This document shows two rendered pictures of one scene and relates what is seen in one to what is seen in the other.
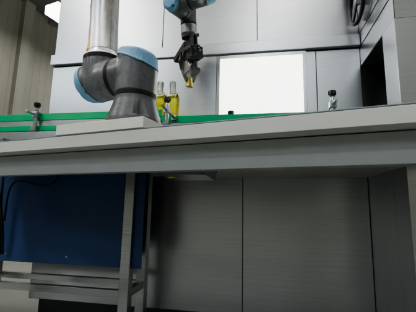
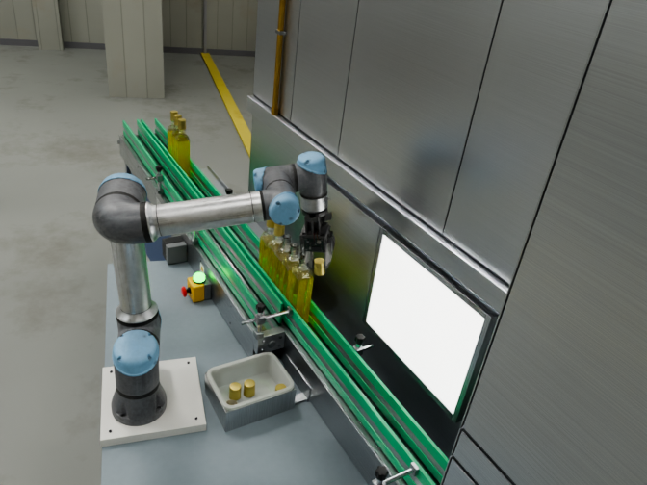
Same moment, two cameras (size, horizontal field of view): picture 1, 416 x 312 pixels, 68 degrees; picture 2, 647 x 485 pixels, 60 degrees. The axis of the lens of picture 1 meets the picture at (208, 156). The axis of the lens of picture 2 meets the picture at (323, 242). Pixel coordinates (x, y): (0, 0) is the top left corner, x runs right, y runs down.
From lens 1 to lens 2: 178 cm
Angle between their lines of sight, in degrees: 59
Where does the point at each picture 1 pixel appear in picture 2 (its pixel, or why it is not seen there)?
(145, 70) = (124, 380)
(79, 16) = (271, 39)
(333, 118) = not seen: outside the picture
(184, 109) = (338, 276)
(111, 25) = (128, 292)
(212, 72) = (371, 249)
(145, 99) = (128, 402)
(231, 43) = (403, 216)
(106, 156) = not seen: hidden behind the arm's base
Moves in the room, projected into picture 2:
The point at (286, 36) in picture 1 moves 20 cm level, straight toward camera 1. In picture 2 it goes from (485, 260) to (412, 273)
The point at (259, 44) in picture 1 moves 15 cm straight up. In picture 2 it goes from (435, 248) to (449, 193)
